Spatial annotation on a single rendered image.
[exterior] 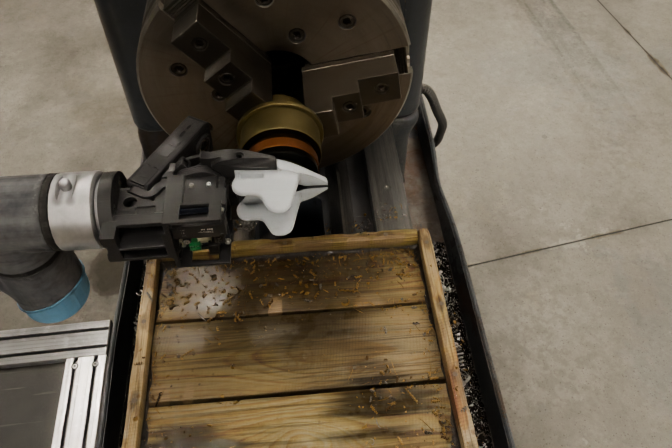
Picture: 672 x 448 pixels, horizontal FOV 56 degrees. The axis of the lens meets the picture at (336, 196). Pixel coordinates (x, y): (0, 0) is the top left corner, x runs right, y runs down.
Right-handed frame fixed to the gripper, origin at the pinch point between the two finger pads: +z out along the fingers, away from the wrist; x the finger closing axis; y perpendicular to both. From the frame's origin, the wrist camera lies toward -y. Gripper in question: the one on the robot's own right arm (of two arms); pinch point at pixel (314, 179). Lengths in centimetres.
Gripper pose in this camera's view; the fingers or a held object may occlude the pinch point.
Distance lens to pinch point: 62.9
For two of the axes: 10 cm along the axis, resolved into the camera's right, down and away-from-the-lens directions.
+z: 10.0, -0.7, 0.6
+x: 0.0, -6.4, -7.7
